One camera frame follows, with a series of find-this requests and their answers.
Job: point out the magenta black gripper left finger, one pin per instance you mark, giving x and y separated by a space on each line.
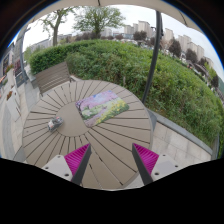
72 166

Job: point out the dark curved parasol pole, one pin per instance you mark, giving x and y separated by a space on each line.
155 55

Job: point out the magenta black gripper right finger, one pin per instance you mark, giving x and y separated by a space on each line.
152 166

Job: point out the round slatted outdoor table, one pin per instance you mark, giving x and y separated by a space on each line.
111 164

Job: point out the green trimmed hedge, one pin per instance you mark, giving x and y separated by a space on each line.
176 92

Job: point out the grey slatted garden chair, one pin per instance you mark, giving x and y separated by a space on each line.
52 77

